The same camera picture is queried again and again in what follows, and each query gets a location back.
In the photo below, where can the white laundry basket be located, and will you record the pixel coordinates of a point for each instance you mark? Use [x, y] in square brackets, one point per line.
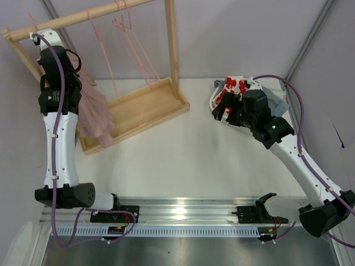
[214, 106]

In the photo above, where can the white slotted cable duct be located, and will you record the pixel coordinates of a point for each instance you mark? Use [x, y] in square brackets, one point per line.
[168, 231]

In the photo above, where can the pink pleated skirt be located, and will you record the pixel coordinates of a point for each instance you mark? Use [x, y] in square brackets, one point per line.
[94, 119]

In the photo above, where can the blue denim garment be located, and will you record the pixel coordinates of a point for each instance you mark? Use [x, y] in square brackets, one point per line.
[278, 108]

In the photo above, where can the red floral white garment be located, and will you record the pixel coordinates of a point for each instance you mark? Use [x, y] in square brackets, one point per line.
[228, 85]

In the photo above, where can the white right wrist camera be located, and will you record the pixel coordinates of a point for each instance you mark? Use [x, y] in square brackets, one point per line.
[250, 84]

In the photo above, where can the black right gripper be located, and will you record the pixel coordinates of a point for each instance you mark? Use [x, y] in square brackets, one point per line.
[229, 110]

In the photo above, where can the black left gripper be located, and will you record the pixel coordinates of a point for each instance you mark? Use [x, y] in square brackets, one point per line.
[51, 65]

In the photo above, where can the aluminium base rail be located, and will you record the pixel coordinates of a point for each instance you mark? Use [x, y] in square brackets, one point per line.
[179, 211]

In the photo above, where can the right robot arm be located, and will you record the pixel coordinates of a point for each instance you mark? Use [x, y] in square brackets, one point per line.
[326, 205]

